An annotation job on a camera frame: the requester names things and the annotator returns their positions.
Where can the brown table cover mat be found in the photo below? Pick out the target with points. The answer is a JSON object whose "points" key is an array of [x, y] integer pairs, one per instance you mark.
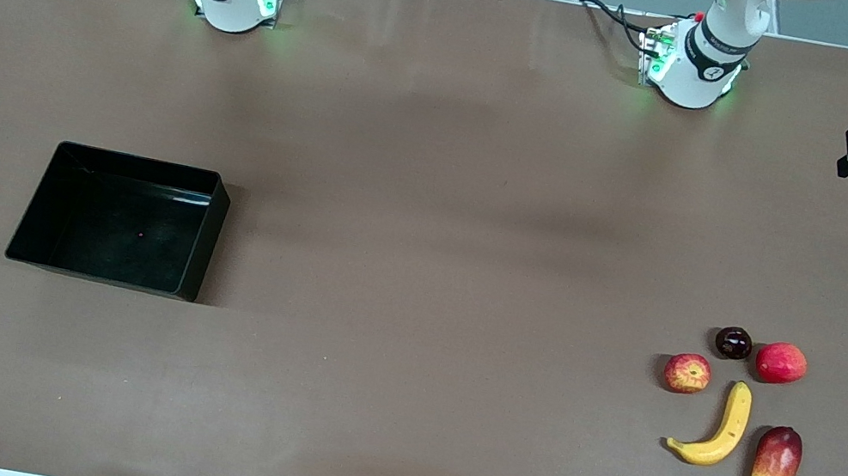
{"points": [[440, 145]]}

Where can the red yellow striped apple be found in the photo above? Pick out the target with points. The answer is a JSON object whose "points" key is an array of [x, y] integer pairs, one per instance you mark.
{"points": [[687, 373]]}

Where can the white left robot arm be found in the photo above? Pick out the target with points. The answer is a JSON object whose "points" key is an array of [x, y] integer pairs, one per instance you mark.
{"points": [[692, 80]]}

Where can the black plastic box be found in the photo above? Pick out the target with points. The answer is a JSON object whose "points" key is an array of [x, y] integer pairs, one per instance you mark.
{"points": [[120, 228]]}

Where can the red yellow mango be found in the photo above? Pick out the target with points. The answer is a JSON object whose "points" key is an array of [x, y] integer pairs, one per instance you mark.
{"points": [[777, 462]]}

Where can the dark purple plum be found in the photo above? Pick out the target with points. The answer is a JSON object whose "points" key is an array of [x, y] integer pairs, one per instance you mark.
{"points": [[733, 343]]}

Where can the yellow banana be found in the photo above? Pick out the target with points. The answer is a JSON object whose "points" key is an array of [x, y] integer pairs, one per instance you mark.
{"points": [[731, 423]]}

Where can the red round peach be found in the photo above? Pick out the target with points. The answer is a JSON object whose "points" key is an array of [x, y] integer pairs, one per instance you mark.
{"points": [[781, 364]]}

